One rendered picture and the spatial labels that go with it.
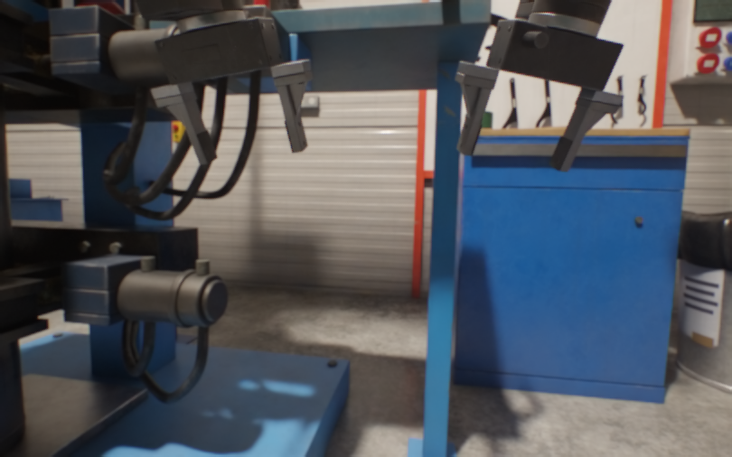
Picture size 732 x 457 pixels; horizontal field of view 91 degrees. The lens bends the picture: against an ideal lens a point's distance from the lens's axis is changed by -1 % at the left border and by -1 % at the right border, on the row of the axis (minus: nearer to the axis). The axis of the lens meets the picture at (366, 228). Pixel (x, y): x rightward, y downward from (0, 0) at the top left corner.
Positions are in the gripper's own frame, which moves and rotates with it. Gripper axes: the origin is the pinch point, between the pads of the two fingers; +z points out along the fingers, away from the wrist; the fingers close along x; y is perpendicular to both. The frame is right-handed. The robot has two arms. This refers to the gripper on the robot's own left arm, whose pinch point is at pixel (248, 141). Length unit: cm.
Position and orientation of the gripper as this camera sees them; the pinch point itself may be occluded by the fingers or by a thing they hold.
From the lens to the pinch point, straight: 51.2
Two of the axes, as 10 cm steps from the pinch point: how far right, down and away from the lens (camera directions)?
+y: 1.4, -4.7, 8.7
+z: 1.6, 8.8, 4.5
